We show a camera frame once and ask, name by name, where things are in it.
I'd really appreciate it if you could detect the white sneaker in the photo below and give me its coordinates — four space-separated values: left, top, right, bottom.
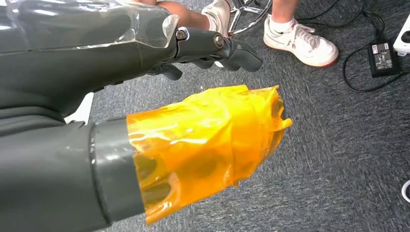
263 14 339 69
202 0 232 37

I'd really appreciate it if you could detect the chrome stool base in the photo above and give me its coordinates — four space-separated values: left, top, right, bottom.
228 0 273 36

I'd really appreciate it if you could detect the black power adapter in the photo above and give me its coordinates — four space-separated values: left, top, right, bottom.
367 41 401 78

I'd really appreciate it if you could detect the white socket cube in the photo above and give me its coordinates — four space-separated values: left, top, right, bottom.
393 13 410 57

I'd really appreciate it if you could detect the black adapter cable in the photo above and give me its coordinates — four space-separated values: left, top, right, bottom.
342 43 410 93

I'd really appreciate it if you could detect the black floor cable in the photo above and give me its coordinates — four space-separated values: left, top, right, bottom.
296 0 387 44

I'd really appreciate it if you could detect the white ring object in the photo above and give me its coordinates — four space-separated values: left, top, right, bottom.
401 180 410 204

